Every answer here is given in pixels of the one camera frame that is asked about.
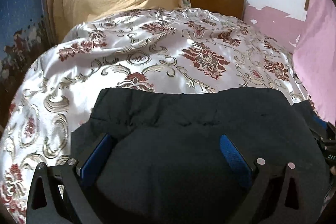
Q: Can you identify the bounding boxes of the black padded garment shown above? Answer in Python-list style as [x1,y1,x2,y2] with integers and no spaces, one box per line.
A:
[71,88,329,223]

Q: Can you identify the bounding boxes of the pink curtain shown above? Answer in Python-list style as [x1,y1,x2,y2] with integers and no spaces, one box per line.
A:
[293,0,335,124]

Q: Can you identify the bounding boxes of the floral satin bedspread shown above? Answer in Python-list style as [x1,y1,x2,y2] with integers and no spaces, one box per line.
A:
[1,9,309,223]

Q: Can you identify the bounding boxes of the blue patterned curtain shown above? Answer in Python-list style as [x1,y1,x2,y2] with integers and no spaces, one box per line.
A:
[1,0,52,124]

